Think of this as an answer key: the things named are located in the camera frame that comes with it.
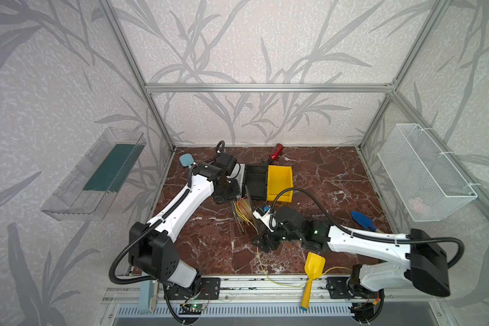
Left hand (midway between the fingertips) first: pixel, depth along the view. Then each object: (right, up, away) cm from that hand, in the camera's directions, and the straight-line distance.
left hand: (240, 191), depth 81 cm
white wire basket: (+60, +5, -19) cm, 63 cm away
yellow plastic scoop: (+29, -29, -3) cm, 41 cm away
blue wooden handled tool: (+55, -15, +10) cm, 58 cm away
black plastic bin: (+5, +3, +27) cm, 27 cm away
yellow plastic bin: (+18, +4, +23) cm, 30 cm away
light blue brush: (-33, +13, +31) cm, 47 cm away
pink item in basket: (+65, -4, -7) cm, 65 cm away
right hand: (+6, -13, -6) cm, 16 cm away
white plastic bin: (+1, +9, -11) cm, 14 cm away
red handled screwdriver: (+18, +18, +35) cm, 44 cm away
